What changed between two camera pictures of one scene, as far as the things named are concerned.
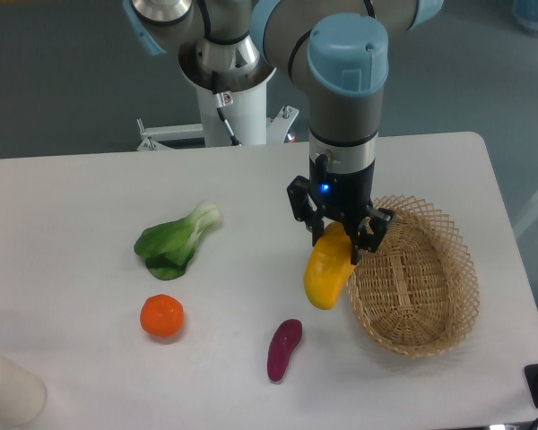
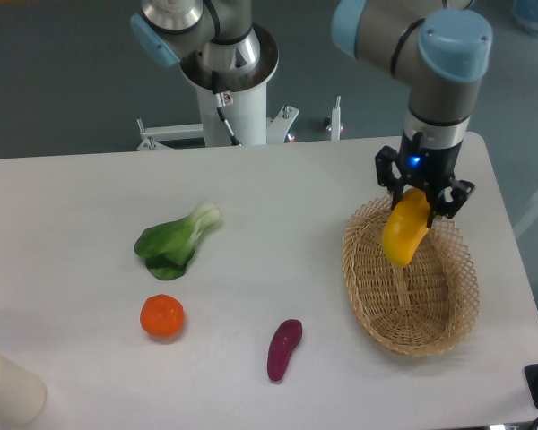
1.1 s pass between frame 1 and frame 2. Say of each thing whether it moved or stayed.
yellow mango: moved
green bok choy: stayed
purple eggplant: stayed
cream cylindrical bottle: stayed
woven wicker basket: stayed
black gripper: moved
